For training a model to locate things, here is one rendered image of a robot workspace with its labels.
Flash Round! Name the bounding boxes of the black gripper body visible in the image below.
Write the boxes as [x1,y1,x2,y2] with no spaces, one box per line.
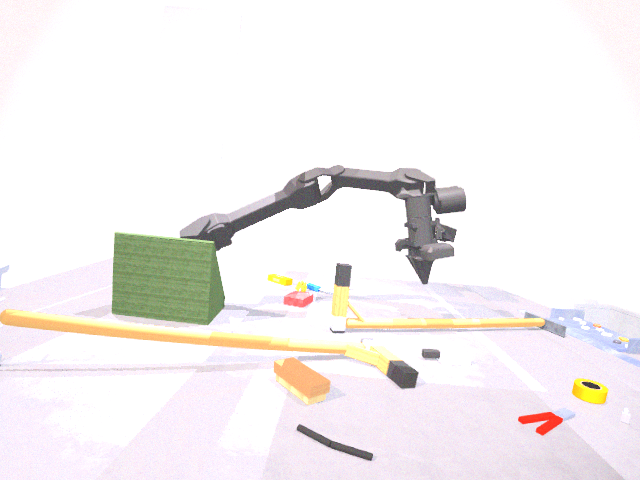
[394,215,455,261]

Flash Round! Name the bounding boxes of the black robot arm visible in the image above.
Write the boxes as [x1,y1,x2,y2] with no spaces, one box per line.
[179,165,467,251]

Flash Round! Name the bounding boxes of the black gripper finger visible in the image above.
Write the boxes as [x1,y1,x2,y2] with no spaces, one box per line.
[412,256,435,285]
[405,254,422,282]

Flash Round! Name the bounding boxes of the grey bent rod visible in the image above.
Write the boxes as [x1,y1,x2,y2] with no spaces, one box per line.
[296,424,373,461]

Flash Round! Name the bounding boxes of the long yellow pole with dark tip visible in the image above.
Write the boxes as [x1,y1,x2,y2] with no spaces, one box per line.
[0,309,419,389]

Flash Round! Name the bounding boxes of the red-handled pliers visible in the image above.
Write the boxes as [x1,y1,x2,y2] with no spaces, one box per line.
[518,408,576,435]

